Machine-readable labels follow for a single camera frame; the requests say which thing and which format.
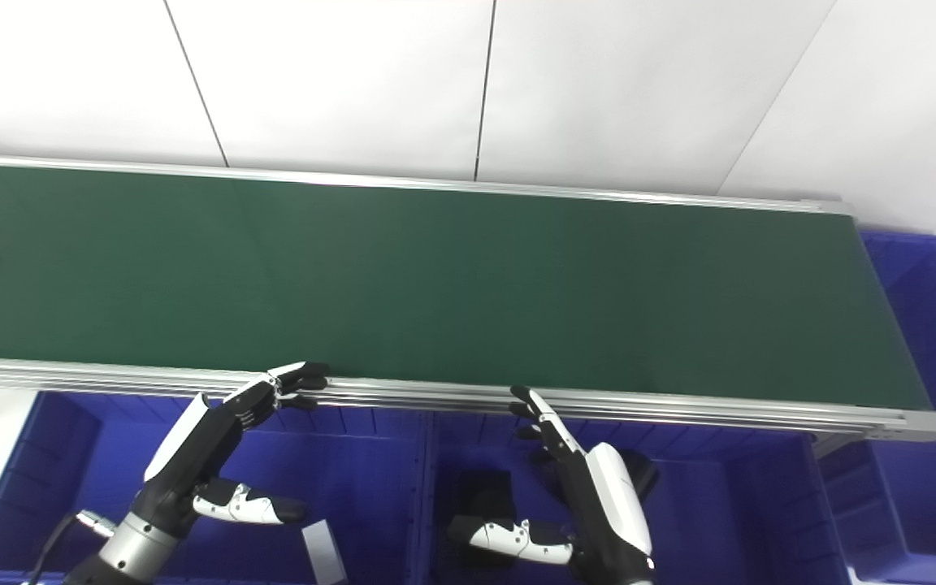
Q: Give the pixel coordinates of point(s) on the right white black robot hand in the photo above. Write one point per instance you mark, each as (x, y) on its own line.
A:
(610, 504)

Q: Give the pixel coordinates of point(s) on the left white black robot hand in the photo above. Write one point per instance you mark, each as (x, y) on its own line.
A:
(192, 447)

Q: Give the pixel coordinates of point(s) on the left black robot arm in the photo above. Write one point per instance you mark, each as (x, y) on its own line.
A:
(131, 552)

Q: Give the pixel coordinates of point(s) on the green conveyor belt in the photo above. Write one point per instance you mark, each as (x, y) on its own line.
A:
(468, 284)
(679, 409)

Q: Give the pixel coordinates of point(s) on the blue plastic bin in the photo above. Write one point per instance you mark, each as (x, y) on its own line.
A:
(931, 325)
(354, 471)
(728, 504)

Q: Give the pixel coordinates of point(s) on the black block part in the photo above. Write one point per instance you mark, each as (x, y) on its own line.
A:
(484, 496)

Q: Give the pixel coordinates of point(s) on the white flat part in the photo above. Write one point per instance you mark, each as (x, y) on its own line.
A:
(323, 556)

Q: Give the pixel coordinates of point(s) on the grey conveyor support leg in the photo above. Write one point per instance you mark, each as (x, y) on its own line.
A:
(834, 443)

